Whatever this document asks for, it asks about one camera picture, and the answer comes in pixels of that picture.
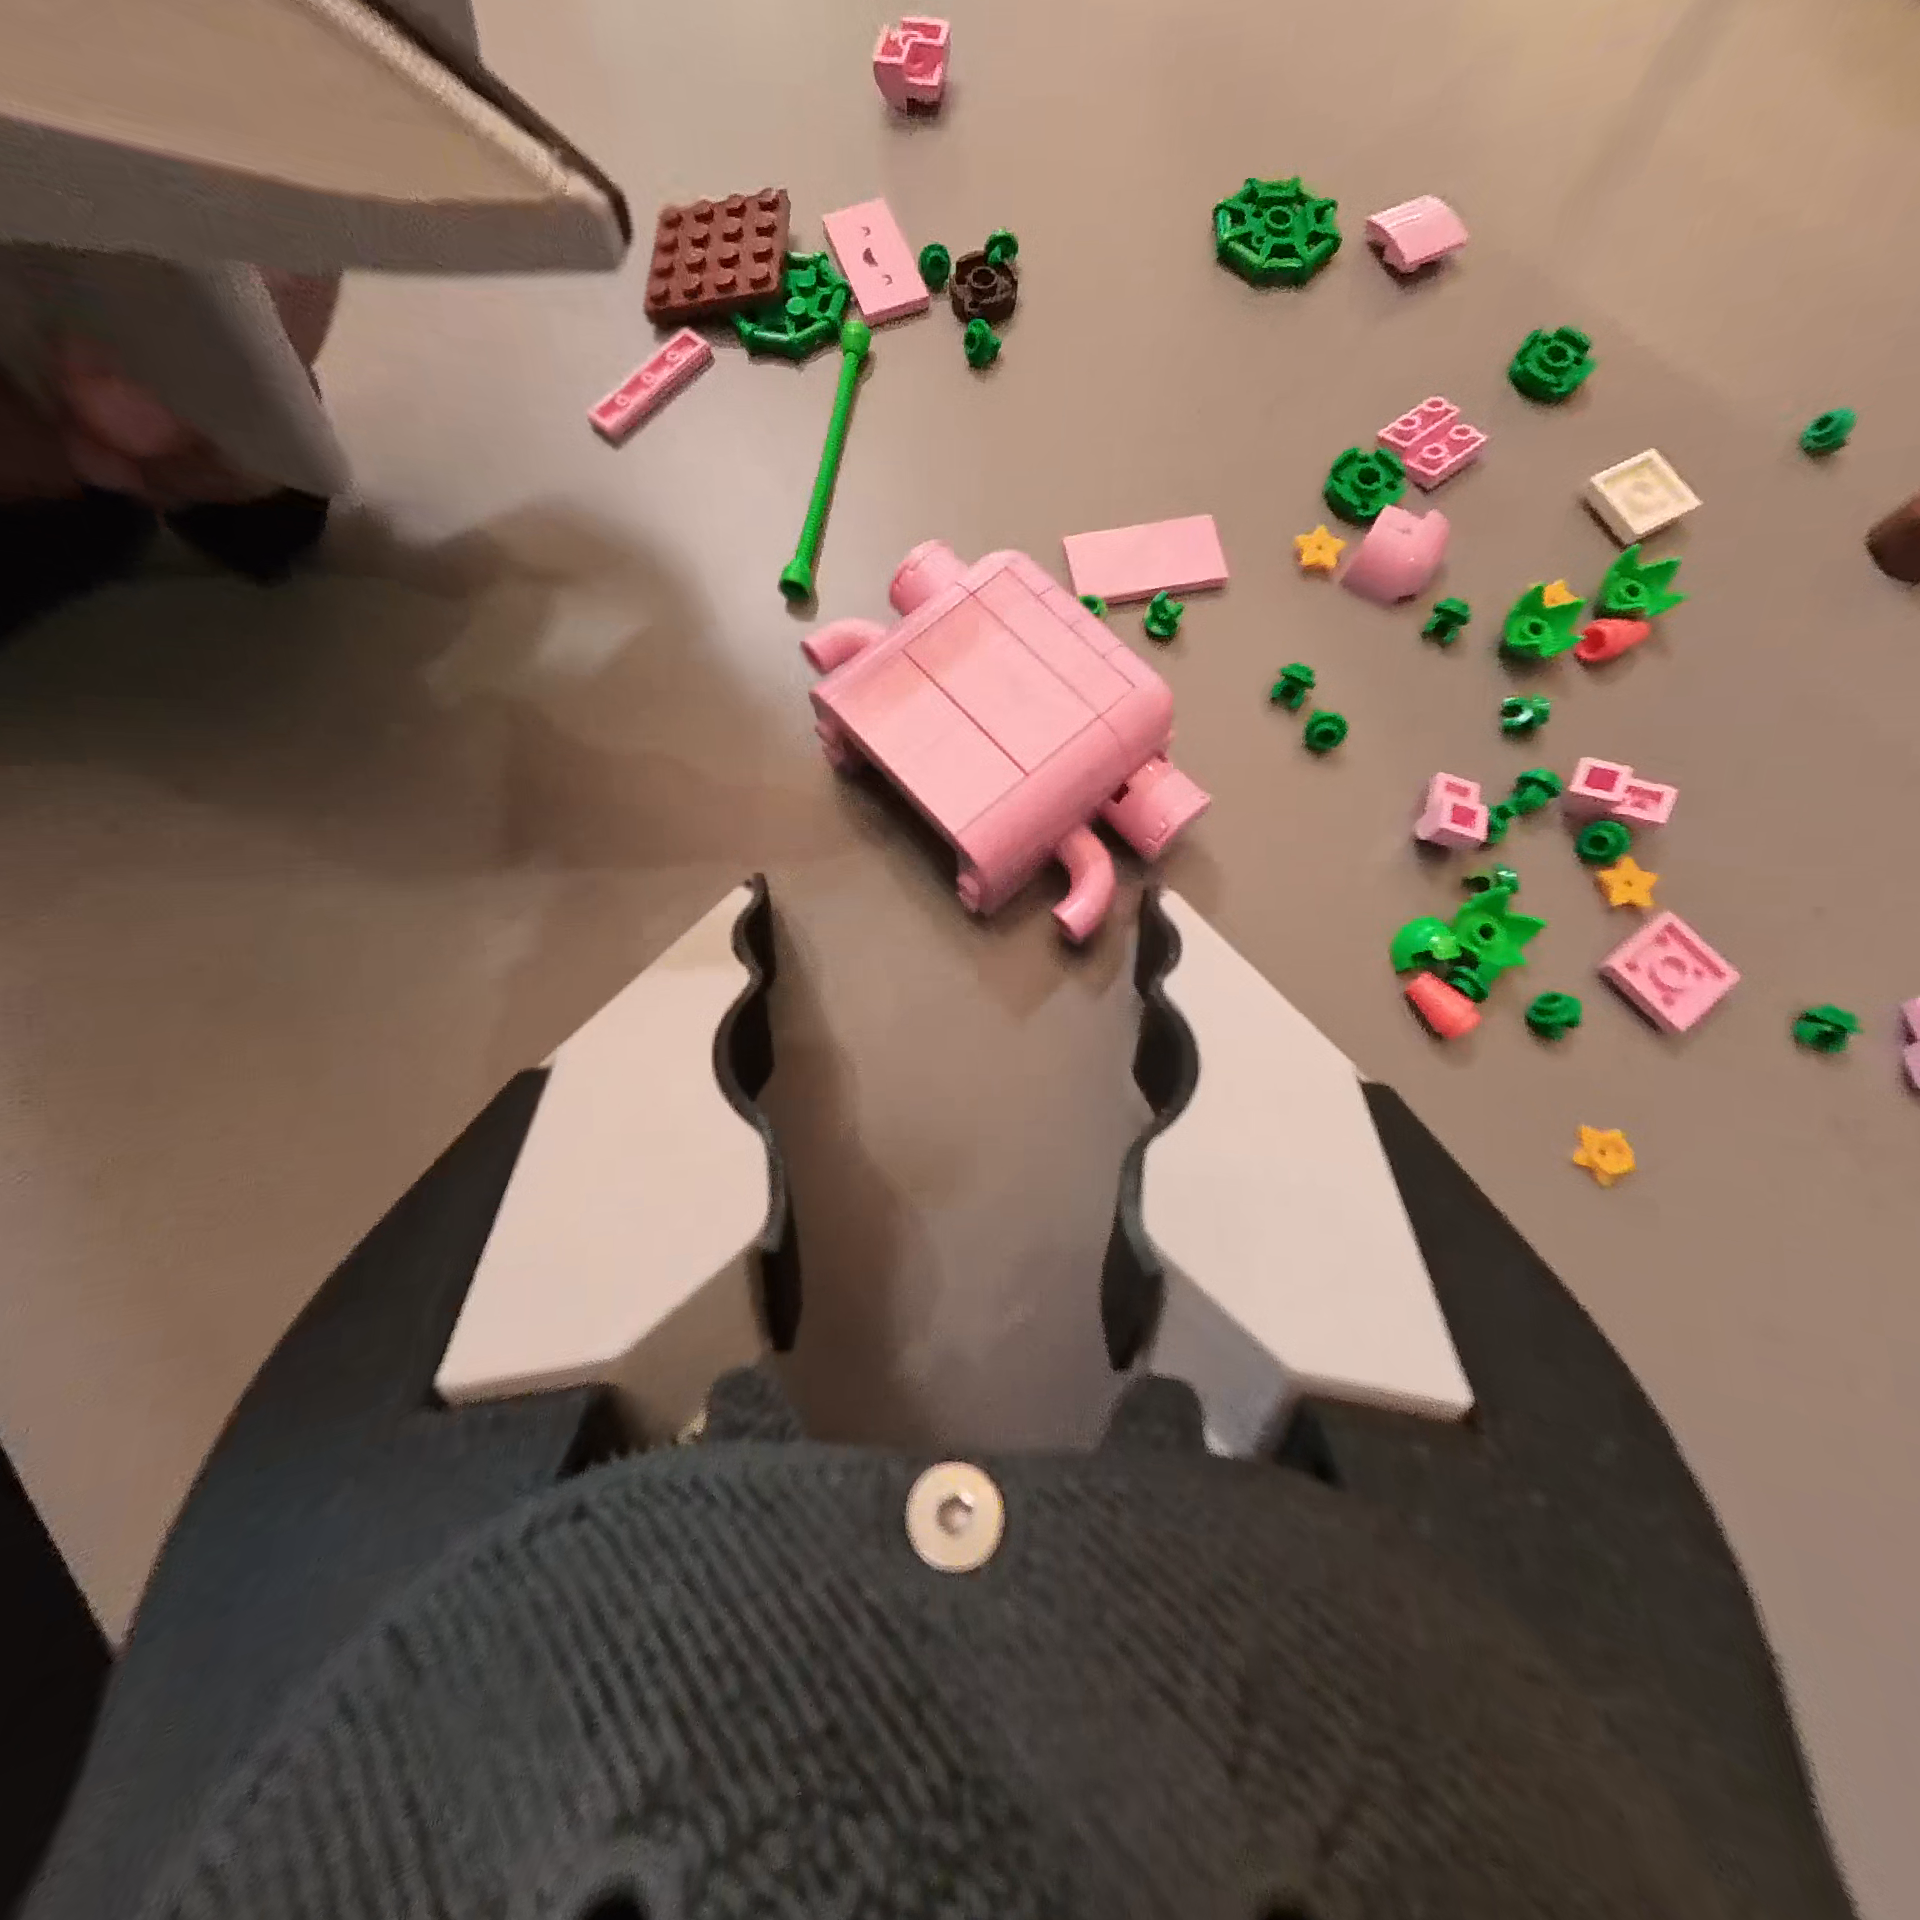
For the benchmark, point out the pink half cylinder brick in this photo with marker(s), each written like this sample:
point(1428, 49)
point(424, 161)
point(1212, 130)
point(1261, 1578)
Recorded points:
point(1911, 1042)

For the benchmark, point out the green octagonal web piece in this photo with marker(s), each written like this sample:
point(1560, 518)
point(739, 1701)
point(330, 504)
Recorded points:
point(1238, 254)
point(765, 329)

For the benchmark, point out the pink curved slope tile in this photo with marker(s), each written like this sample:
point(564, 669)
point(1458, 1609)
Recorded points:
point(1418, 237)

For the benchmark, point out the pink corner panel brick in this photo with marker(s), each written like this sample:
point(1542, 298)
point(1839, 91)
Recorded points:
point(908, 66)

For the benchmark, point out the pink narrow studded plate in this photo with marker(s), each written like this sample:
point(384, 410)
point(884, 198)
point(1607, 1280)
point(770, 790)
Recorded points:
point(651, 387)

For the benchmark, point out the coral cone piece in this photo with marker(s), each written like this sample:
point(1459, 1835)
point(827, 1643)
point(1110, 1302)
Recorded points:
point(1613, 641)
point(1443, 1009)

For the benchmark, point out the small pink bracket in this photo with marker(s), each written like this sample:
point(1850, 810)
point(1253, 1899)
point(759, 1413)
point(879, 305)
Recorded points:
point(1643, 798)
point(1448, 810)

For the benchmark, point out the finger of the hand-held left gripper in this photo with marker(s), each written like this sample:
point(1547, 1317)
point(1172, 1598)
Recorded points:
point(300, 166)

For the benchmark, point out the cluster of green leaf pieces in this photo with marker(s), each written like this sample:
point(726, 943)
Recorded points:
point(1530, 630)

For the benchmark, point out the green spiky leaf element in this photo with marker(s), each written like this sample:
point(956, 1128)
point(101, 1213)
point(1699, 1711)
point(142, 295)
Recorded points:
point(1636, 589)

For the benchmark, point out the pink square jumper plate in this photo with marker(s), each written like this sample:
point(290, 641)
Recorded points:
point(1703, 974)

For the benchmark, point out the person's left hand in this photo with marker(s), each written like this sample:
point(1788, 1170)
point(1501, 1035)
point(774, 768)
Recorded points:
point(91, 422)

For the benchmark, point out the green flexible bar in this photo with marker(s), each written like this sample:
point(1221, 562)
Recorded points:
point(834, 450)

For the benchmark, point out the pink square brick base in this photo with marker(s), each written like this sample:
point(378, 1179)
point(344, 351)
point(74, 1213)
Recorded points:
point(990, 704)

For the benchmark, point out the pink flat rectangular tile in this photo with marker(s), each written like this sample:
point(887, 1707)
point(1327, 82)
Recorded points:
point(1146, 559)

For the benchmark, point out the dark brown round plate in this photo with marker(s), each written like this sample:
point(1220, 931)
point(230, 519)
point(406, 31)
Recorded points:
point(997, 294)

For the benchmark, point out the pink stepped studded plate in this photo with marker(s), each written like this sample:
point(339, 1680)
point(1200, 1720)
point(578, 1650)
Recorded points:
point(1434, 441)

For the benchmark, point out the pink face tile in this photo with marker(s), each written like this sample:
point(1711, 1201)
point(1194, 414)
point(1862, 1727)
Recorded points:
point(876, 264)

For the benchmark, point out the green round studded plate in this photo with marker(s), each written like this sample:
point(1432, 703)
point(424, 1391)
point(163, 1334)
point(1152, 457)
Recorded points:
point(1530, 375)
point(1348, 494)

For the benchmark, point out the brown square studded plate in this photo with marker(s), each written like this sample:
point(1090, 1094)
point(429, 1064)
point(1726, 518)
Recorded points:
point(717, 258)

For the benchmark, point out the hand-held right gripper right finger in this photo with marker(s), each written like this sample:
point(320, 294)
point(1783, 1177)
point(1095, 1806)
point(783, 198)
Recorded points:
point(1290, 1230)

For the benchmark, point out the white square plate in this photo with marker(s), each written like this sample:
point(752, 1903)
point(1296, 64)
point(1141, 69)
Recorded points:
point(1643, 494)

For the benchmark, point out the brown round brick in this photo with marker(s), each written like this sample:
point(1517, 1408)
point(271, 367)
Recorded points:
point(1898, 543)

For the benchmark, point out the pink curved brick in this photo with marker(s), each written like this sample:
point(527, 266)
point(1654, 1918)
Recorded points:
point(1388, 562)

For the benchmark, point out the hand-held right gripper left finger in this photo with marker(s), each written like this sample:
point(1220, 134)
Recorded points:
point(599, 1230)

